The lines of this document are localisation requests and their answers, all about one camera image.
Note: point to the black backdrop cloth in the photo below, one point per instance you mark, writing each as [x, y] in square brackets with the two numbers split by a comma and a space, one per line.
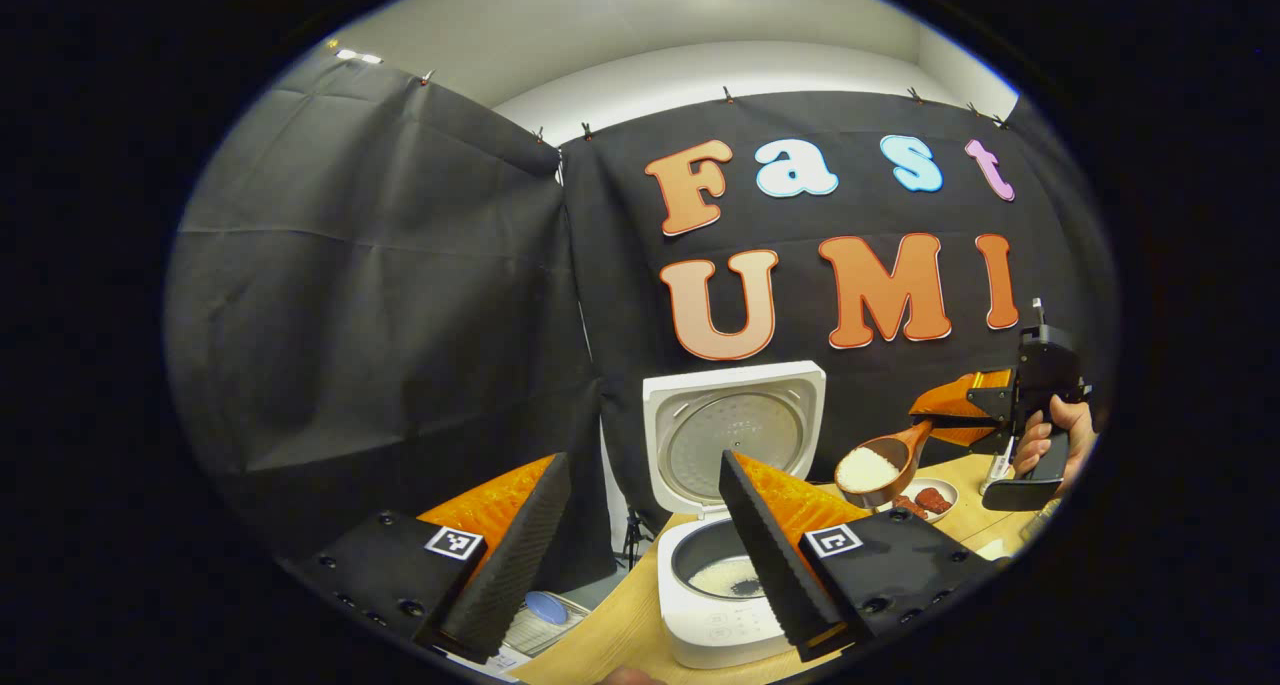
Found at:
[350, 265]

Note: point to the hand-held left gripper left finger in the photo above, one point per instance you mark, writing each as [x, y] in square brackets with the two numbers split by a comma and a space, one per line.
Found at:
[520, 565]

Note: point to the round white plate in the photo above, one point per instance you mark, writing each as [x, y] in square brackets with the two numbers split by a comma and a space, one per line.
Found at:
[941, 516]

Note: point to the brown meat piece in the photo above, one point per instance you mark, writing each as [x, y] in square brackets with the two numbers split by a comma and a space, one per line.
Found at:
[908, 506]
[934, 499]

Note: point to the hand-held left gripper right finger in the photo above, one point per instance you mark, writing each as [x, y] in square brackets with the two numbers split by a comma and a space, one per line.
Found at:
[765, 565]

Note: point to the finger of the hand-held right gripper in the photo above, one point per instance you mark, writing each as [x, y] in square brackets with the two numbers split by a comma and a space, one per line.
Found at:
[950, 410]
[995, 377]

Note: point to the heap of white rice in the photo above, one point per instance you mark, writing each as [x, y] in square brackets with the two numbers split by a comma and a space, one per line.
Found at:
[866, 468]

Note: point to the blue oval object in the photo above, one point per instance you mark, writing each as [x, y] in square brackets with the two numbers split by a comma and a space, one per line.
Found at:
[546, 607]

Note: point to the ceiling light panel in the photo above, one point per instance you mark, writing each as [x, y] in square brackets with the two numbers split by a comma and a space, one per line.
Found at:
[358, 56]

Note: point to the brown wooden spoon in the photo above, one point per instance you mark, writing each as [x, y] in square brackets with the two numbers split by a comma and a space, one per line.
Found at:
[908, 455]

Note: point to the white rice cooker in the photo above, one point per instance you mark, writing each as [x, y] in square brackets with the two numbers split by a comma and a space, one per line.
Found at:
[692, 640]

